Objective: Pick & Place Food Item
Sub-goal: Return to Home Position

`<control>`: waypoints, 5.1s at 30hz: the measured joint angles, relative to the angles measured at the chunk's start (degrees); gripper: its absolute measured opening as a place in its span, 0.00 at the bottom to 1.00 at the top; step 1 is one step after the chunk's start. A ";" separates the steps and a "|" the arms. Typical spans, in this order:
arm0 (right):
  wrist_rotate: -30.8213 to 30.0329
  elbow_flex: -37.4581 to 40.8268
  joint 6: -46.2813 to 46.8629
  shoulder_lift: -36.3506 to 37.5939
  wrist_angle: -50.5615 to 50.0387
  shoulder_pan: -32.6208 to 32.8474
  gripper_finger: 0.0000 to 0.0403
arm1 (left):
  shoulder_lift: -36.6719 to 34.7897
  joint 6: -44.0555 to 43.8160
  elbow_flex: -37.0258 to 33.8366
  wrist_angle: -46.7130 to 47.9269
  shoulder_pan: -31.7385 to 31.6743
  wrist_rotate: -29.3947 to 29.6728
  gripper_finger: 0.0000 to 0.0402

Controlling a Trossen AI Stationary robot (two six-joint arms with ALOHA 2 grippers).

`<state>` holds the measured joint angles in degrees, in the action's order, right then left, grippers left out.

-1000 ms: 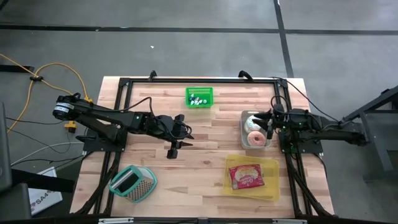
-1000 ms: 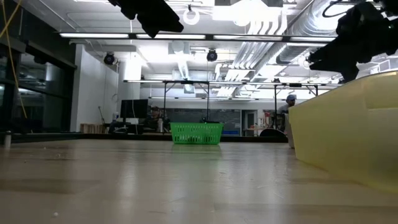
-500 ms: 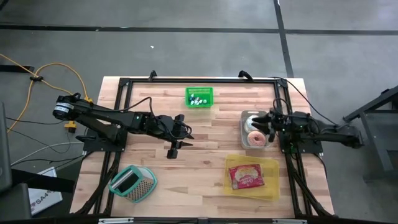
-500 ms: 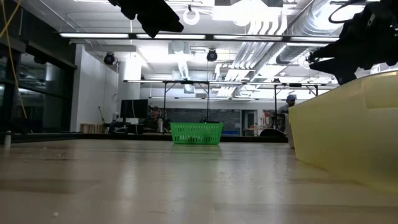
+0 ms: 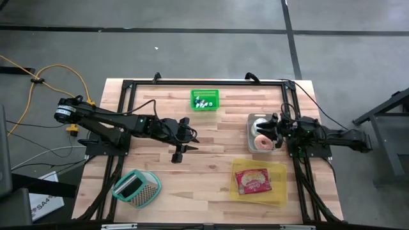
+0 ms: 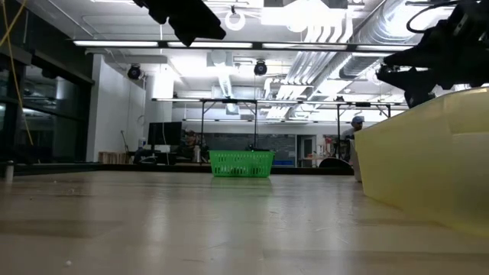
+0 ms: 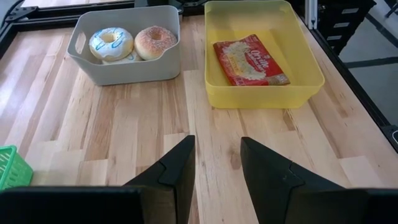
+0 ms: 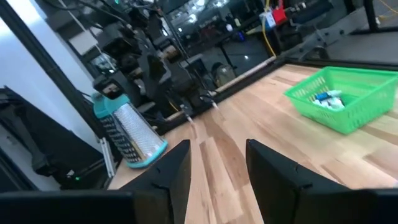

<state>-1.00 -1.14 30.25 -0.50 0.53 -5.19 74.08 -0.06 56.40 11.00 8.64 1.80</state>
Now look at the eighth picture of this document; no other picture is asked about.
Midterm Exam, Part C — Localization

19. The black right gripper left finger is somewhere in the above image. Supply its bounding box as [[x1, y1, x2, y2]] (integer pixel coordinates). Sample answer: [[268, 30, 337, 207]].
[[119, 139, 192, 224]]

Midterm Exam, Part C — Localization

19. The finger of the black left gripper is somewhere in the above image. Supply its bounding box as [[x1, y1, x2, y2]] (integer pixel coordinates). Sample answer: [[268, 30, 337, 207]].
[[180, 104, 196, 124], [200, 93, 219, 110]]

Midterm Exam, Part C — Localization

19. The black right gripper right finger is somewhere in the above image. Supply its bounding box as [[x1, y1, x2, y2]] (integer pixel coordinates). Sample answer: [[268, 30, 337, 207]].
[[246, 139, 349, 224]]

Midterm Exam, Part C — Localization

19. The round grey container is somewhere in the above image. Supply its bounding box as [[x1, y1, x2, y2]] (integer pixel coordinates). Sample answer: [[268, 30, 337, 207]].
[[212, 62, 237, 88]]

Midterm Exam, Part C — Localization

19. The teal-trimmed metal box grater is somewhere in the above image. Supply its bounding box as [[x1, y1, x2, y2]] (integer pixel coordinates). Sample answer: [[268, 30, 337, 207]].
[[91, 93, 169, 169]]

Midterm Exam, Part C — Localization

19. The black box with amber face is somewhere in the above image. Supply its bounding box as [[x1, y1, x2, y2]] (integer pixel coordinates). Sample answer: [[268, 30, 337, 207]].
[[93, 77, 125, 100]]

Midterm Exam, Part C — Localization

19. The white and blue box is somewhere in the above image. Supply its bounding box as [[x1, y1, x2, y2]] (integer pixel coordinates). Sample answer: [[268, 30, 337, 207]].
[[259, 11, 277, 30]]

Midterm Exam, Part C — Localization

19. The green plastic mesh basket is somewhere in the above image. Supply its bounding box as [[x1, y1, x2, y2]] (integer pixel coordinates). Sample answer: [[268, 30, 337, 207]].
[[283, 66, 398, 135]]

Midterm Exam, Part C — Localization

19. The blue-capped small tube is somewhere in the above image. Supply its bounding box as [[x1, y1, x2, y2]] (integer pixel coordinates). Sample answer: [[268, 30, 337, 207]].
[[315, 90, 343, 101]]

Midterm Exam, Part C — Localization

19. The red box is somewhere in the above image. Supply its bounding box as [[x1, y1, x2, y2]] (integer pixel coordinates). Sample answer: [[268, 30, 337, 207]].
[[272, 6, 289, 26]]

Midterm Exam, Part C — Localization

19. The black equipment case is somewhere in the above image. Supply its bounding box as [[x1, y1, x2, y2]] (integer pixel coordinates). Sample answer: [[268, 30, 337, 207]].
[[0, 86, 109, 191]]

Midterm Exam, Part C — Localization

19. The yellow floor cable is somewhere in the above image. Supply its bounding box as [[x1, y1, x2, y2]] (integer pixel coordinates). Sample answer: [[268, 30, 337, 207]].
[[260, 0, 278, 58]]

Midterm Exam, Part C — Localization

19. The black metal rig frame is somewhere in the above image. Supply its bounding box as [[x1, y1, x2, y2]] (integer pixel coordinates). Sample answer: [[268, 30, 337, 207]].
[[0, 0, 398, 138]]

